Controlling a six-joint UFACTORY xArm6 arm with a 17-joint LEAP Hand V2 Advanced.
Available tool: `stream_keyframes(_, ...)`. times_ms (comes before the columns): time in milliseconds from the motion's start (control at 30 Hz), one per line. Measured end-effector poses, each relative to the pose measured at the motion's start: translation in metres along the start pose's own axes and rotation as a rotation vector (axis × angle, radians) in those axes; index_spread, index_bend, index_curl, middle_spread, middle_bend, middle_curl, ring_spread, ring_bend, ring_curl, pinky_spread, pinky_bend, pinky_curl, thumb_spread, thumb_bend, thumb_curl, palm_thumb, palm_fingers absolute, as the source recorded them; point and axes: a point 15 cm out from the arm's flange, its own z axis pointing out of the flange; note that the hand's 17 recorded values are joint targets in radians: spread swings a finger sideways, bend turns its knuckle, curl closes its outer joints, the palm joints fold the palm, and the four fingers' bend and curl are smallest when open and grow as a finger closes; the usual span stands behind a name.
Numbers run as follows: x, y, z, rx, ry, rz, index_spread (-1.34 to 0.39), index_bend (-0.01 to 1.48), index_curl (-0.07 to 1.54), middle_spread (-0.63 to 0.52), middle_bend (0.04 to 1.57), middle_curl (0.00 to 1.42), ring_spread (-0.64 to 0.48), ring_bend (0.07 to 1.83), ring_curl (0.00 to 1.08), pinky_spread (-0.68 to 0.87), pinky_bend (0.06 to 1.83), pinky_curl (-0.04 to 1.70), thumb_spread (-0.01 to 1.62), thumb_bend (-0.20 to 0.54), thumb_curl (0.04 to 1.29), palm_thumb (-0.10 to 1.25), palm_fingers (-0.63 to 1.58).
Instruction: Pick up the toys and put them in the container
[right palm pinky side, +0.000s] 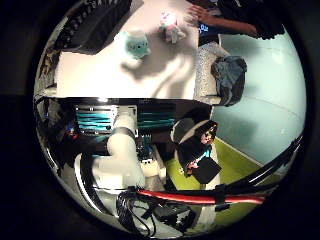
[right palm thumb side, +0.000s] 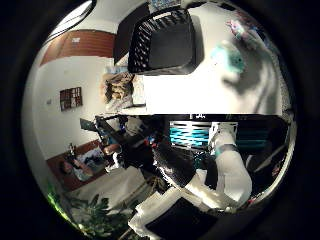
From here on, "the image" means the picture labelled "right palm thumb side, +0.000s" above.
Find teal plush toy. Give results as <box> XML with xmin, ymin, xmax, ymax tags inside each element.
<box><xmin>210</xmin><ymin>40</ymin><xmax>247</xmax><ymax>75</ymax></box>

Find black plastic basket container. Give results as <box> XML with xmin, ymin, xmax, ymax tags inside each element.
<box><xmin>127</xmin><ymin>8</ymin><xmax>205</xmax><ymax>76</ymax></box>

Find teal striped rack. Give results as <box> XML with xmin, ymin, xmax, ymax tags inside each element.
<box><xmin>169</xmin><ymin>120</ymin><xmax>272</xmax><ymax>150</ymax></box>

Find green potted plant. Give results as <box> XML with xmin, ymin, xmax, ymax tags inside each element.
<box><xmin>64</xmin><ymin>194</ymin><xmax>134</xmax><ymax>239</ymax></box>

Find person in dark clothes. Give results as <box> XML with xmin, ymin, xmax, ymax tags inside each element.
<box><xmin>59</xmin><ymin>156</ymin><xmax>96</xmax><ymax>183</ymax></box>

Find beige crumpled cloth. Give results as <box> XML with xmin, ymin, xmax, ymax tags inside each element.
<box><xmin>100</xmin><ymin>71</ymin><xmax>136</xmax><ymax>112</ymax></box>

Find black flat panel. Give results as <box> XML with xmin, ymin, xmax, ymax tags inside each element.
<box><xmin>112</xmin><ymin>2</ymin><xmax>152</xmax><ymax>66</ymax></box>

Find dark wall picture frame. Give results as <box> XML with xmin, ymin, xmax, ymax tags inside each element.
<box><xmin>59</xmin><ymin>86</ymin><xmax>84</xmax><ymax>112</ymax></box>

